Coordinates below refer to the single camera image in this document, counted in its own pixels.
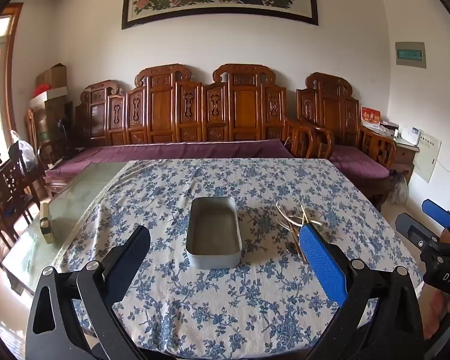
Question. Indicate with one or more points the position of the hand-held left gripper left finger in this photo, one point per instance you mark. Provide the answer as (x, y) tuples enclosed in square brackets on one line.
[(131, 262)]

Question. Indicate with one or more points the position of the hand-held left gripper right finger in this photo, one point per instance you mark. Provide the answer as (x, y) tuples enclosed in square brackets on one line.
[(320, 262)]

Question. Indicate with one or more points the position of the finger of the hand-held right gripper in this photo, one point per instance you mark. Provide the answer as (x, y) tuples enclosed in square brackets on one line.
[(416, 230), (437, 212)]

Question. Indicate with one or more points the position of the brown wooden chopstick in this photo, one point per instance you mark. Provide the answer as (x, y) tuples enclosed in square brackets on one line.
[(298, 247)]

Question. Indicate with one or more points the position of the large metal spoon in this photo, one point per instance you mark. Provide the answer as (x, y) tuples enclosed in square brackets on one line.
[(290, 248)]

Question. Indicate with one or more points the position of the cream chopstick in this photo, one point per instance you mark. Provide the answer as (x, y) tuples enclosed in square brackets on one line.
[(309, 215)]

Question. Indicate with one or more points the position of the white plastic fork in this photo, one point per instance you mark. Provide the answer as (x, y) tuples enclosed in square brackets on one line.
[(281, 210)]

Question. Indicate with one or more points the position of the grey metal tray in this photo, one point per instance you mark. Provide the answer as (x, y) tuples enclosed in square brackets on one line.
[(213, 232)]

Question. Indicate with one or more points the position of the person's right hand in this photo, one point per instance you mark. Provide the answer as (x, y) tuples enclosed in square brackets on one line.
[(433, 315)]

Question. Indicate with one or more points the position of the grey furry object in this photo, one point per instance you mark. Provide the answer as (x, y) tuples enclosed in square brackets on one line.
[(397, 187)]

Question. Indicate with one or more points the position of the wooden side table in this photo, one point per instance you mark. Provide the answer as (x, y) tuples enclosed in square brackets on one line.
[(405, 157)]

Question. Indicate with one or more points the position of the white desk device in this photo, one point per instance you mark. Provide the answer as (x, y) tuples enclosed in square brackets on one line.
[(411, 134)]

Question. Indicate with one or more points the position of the blue floral tablecloth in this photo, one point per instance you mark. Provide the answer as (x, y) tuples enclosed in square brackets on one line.
[(210, 300)]

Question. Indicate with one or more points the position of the purple armchair cushion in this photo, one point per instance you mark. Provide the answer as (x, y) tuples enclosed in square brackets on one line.
[(360, 161)]

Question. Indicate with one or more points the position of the small beige box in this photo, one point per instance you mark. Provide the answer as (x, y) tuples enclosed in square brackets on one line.
[(47, 225)]

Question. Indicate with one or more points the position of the red desk calendar card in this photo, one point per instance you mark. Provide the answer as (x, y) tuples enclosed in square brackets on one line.
[(370, 118)]

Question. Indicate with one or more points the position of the long purple sofa cushion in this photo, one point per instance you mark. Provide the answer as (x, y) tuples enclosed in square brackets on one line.
[(172, 150)]

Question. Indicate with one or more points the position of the dark wooden dining chair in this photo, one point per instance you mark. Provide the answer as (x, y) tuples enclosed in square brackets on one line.
[(11, 183)]

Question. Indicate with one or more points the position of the carved wooden armchair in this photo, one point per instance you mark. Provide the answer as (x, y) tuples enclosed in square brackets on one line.
[(333, 108)]

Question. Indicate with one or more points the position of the clear plastic bag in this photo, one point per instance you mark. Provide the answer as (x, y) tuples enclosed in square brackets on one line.
[(24, 153)]

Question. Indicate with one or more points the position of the tall back wooden chair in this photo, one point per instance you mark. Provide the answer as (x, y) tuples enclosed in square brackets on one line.
[(32, 127)]

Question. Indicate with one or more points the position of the long carved wooden sofa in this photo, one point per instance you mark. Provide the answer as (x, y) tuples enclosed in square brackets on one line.
[(243, 108)]

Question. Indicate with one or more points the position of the white flat box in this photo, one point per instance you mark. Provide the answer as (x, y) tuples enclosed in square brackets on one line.
[(52, 93)]

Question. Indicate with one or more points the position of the red decoration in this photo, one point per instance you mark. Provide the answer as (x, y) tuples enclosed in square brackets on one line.
[(41, 90)]

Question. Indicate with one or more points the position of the beige wall panel door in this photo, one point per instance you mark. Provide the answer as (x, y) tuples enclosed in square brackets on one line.
[(427, 157)]

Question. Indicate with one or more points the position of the grey wall box green label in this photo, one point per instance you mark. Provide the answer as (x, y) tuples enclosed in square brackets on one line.
[(410, 54)]

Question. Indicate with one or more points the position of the wooden door frame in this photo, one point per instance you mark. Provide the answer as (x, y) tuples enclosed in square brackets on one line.
[(13, 63)]

